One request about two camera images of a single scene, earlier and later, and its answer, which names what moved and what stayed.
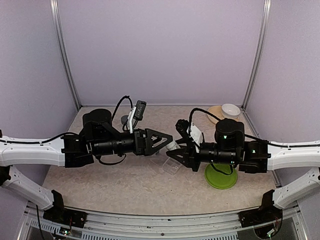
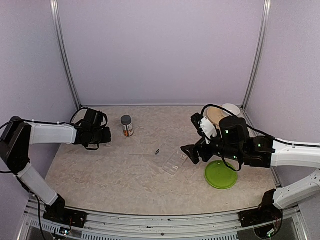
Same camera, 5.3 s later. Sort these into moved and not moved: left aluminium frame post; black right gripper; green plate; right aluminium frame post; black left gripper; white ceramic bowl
Moved: black right gripper; black left gripper
Not moved: white ceramic bowl; left aluminium frame post; right aluminium frame post; green plate
